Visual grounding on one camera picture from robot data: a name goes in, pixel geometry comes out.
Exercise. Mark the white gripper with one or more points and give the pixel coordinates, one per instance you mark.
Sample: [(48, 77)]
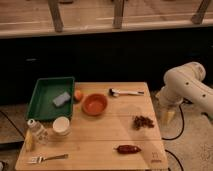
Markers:
[(167, 114)]

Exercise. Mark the dark purple grape bunch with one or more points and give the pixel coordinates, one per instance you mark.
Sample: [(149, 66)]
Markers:
[(141, 121)]

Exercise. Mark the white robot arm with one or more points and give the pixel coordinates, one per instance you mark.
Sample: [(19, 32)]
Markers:
[(184, 82)]

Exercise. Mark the red bowl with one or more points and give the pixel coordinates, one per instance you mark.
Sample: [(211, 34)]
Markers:
[(94, 104)]

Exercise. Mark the dark red chili pepper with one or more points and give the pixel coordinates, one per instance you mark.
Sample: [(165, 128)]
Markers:
[(127, 149)]

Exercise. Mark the small orange fruit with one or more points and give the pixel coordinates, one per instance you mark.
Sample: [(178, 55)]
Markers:
[(78, 95)]

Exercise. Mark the white paper cup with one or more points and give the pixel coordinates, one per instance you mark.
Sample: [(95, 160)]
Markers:
[(61, 126)]

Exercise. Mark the blue sponge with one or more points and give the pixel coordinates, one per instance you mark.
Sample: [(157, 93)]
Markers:
[(61, 99)]

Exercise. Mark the green plastic tray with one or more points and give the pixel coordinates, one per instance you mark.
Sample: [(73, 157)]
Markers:
[(42, 107)]

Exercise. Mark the clear plastic bottle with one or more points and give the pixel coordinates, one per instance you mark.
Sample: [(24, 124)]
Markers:
[(38, 131)]

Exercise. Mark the silver fork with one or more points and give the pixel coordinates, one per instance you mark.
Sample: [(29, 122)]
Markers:
[(40, 159)]

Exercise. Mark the yellow corn cob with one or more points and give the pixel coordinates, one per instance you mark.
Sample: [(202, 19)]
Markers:
[(29, 141)]

